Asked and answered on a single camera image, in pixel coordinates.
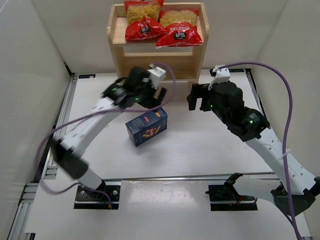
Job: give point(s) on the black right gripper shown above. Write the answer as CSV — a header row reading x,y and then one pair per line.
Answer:
x,y
203,97

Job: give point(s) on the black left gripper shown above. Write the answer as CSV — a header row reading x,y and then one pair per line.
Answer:
x,y
152,97

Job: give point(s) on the blue Barilla rigatoni box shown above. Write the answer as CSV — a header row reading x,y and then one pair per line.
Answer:
x,y
146,126

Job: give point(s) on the red fusilli pasta bag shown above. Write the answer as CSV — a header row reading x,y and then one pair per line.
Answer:
x,y
181,28
142,17

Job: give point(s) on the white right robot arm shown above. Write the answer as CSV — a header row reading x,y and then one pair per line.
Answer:
x,y
295,188

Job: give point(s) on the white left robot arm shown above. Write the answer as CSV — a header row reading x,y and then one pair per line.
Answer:
x,y
69,149

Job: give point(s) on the wooden three-tier shelf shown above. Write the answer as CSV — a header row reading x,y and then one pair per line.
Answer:
x,y
181,65

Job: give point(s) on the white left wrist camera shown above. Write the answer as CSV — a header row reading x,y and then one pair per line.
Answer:
x,y
156,75

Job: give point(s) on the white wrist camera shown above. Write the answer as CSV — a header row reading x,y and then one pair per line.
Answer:
x,y
156,75
222,74

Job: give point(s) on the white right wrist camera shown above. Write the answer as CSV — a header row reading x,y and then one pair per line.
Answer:
x,y
222,74

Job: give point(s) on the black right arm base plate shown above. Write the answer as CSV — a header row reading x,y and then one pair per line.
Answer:
x,y
222,199

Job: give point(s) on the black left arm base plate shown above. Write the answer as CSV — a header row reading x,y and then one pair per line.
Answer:
x,y
90,200

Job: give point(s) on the aluminium table rail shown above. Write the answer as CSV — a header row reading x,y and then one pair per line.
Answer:
x,y
48,169

